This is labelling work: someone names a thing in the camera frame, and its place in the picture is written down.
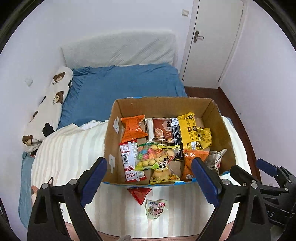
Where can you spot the wall light switch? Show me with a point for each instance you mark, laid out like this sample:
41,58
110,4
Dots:
185,12

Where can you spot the striped cat print blanket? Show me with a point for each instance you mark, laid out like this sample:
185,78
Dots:
71,150

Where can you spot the brown biscuit packet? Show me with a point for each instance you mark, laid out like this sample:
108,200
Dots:
162,130

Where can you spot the white cartoon snack packet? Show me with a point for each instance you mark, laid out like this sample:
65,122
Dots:
155,208

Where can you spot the white snack box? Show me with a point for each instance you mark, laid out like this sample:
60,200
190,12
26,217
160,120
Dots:
150,128

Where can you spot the orange snack bag rear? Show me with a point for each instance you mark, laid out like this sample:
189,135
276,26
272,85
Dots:
133,130

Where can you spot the colourful candy ball bag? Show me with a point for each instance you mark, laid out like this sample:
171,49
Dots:
148,156

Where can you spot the wall socket plate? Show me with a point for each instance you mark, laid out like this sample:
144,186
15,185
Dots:
29,81

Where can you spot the blue bed sheet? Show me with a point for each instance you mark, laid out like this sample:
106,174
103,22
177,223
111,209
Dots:
24,204

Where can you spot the white door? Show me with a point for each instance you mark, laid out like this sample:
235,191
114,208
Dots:
206,60

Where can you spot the red white snack pack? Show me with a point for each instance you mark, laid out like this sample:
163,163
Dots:
129,157

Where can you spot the yellow snack bag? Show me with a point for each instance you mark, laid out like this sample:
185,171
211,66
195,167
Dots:
189,134

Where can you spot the cardboard snack box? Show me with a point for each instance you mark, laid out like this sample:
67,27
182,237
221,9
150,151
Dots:
146,138

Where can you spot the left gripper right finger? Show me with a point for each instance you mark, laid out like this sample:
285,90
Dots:
251,221

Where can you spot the metal door handle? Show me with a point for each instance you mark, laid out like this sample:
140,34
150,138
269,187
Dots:
197,36

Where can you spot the grey padded headboard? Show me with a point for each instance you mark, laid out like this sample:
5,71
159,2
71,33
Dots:
123,48

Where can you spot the yellow egg biscuit bag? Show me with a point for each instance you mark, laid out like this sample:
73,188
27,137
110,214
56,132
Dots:
164,172

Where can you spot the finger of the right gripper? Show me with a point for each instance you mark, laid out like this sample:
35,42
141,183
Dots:
245,179
284,178

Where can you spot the blue pillow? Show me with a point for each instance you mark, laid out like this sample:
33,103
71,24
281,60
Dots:
94,90

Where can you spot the bear print bolster pillow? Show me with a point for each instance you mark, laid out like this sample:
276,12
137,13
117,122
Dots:
46,118

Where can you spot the small yellow packet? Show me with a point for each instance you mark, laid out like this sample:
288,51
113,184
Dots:
205,137

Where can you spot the orange snack bag front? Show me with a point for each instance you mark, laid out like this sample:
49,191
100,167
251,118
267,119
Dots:
189,156

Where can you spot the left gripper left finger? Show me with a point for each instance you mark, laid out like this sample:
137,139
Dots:
46,220

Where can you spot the black striped snack pack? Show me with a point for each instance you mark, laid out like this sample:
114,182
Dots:
175,127

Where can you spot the white grey snack bag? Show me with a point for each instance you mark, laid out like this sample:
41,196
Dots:
213,161

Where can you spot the red snack packet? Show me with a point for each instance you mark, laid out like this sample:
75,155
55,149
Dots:
139,193

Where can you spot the orange snack bag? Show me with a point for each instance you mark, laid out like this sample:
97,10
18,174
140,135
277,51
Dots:
133,130
189,156

